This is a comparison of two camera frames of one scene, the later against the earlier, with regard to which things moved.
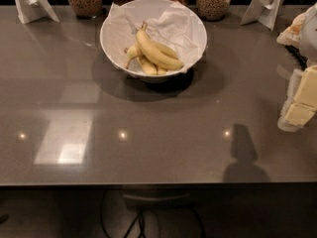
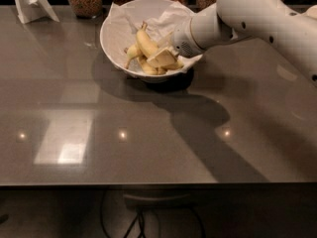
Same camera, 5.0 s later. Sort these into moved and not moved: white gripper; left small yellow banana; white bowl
Moved: white gripper
Not moved: left small yellow banana; white bowl
